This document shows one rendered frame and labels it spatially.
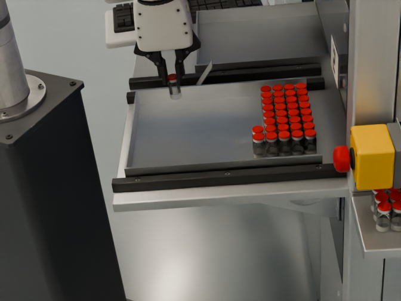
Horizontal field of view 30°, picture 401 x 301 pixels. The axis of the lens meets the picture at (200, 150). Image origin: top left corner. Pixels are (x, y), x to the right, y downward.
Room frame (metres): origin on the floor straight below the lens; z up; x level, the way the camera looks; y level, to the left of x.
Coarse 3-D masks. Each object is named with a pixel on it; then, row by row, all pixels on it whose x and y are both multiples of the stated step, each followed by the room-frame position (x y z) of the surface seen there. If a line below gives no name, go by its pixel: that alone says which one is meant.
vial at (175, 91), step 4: (168, 80) 1.21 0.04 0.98; (172, 80) 1.21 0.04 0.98; (176, 80) 1.21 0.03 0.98; (168, 84) 1.21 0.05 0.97; (172, 84) 1.21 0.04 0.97; (176, 84) 1.21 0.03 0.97; (172, 88) 1.20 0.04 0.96; (176, 88) 1.21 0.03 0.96; (180, 88) 1.21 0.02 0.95; (172, 92) 1.21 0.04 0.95; (176, 92) 1.20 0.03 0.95; (180, 92) 1.21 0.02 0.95; (172, 96) 1.21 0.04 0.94; (176, 96) 1.20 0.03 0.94; (180, 96) 1.21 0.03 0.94
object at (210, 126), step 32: (160, 96) 1.29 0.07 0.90; (192, 96) 1.28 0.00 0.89; (224, 96) 1.28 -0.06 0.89; (256, 96) 1.27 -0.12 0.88; (160, 128) 1.20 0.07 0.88; (192, 128) 1.18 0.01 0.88; (224, 128) 1.17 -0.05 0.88; (128, 160) 1.07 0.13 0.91; (160, 160) 1.09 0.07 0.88; (192, 160) 1.08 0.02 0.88; (224, 160) 1.07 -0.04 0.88; (256, 160) 1.02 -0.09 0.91; (288, 160) 1.01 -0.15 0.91; (320, 160) 1.01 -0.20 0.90
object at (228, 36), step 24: (216, 24) 1.61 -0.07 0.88; (240, 24) 1.59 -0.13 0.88; (264, 24) 1.58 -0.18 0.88; (288, 24) 1.56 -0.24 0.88; (312, 24) 1.55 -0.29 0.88; (216, 48) 1.49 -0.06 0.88; (240, 48) 1.48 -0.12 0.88; (264, 48) 1.46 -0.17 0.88; (288, 48) 1.45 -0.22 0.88; (312, 48) 1.44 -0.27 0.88
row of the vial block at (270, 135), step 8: (264, 88) 1.22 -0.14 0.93; (264, 96) 1.19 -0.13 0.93; (264, 104) 1.17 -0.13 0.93; (272, 104) 1.17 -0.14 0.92; (264, 112) 1.14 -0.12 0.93; (272, 112) 1.14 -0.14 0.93; (264, 120) 1.12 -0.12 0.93; (272, 120) 1.11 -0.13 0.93; (264, 128) 1.11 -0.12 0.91; (272, 128) 1.09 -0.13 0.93; (264, 136) 1.11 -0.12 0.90; (272, 136) 1.06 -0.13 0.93; (272, 144) 1.06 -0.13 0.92; (272, 152) 1.06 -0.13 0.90
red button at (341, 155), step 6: (336, 150) 0.89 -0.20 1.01; (342, 150) 0.88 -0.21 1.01; (336, 156) 0.88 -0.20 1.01; (342, 156) 0.88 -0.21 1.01; (348, 156) 0.87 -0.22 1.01; (336, 162) 0.88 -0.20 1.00; (342, 162) 0.87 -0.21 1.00; (348, 162) 0.87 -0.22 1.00; (336, 168) 0.88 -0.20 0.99; (342, 168) 0.87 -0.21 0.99; (348, 168) 0.87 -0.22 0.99
